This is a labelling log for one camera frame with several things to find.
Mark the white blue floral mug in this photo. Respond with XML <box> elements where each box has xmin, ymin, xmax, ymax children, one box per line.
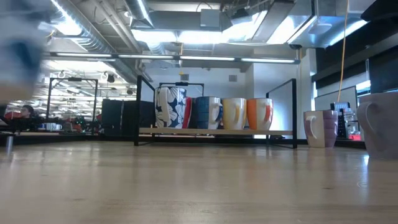
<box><xmin>154</xmin><ymin>86</ymin><xmax>188</xmax><ymax>129</ymax></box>

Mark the long ceiling light bar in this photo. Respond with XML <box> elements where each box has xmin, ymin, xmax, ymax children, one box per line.
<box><xmin>43</xmin><ymin>52</ymin><xmax>301</xmax><ymax>65</ymax></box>

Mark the black aluminium table frame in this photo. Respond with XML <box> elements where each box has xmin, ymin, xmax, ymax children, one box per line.
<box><xmin>0</xmin><ymin>130</ymin><xmax>366</xmax><ymax>156</ymax></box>

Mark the silver rectangular ceiling duct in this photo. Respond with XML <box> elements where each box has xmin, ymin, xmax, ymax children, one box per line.
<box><xmin>229</xmin><ymin>0</ymin><xmax>315</xmax><ymax>45</ymax></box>

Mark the yellow hanging cable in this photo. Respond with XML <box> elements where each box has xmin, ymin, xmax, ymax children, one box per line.
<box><xmin>336</xmin><ymin>0</ymin><xmax>350</xmax><ymax>95</ymax></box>

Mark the orange mug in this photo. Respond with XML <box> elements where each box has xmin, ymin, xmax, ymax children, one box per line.
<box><xmin>246</xmin><ymin>98</ymin><xmax>274</xmax><ymax>131</ymax></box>

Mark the purple and white mug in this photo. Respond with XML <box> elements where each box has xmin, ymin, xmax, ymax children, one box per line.
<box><xmin>303</xmin><ymin>110</ymin><xmax>339</xmax><ymax>149</ymax></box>

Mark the yellow mug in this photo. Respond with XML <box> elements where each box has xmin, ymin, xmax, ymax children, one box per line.
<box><xmin>221</xmin><ymin>98</ymin><xmax>248</xmax><ymax>131</ymax></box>

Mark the white blue striped mug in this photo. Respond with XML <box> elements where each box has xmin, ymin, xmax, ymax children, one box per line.
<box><xmin>0</xmin><ymin>0</ymin><xmax>53</xmax><ymax>103</ymax></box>

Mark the white board panel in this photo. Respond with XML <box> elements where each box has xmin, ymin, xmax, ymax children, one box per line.
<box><xmin>313</xmin><ymin>86</ymin><xmax>358</xmax><ymax>111</ymax></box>

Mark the black frame wooden shelf rack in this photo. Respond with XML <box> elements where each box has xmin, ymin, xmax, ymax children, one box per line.
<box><xmin>133</xmin><ymin>74</ymin><xmax>299</xmax><ymax>149</ymax></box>

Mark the red mug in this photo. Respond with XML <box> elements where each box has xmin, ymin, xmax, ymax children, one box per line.
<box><xmin>182</xmin><ymin>96</ymin><xmax>194</xmax><ymax>129</ymax></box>

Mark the silver spiral ceiling duct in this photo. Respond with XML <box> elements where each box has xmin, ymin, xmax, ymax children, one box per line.
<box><xmin>49</xmin><ymin>0</ymin><xmax>139</xmax><ymax>82</ymax></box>

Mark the black background rig frame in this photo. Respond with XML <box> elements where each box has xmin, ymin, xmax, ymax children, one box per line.
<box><xmin>45</xmin><ymin>77</ymin><xmax>99</xmax><ymax>134</ymax></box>
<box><xmin>159</xmin><ymin>82</ymin><xmax>205</xmax><ymax>97</ymax></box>

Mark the lavender grey mug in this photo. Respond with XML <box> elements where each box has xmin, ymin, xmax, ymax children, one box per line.
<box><xmin>356</xmin><ymin>91</ymin><xmax>398</xmax><ymax>161</ymax></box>

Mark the person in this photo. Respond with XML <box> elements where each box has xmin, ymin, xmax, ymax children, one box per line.
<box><xmin>3</xmin><ymin>105</ymin><xmax>35</xmax><ymax>121</ymax></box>

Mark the black perforated rack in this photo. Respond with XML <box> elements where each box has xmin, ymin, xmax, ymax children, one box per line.
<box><xmin>330</xmin><ymin>101</ymin><xmax>351</xmax><ymax>139</ymax></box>

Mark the black partition panel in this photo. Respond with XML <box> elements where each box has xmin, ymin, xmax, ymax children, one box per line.
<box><xmin>101</xmin><ymin>98</ymin><xmax>156</xmax><ymax>137</ymax></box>

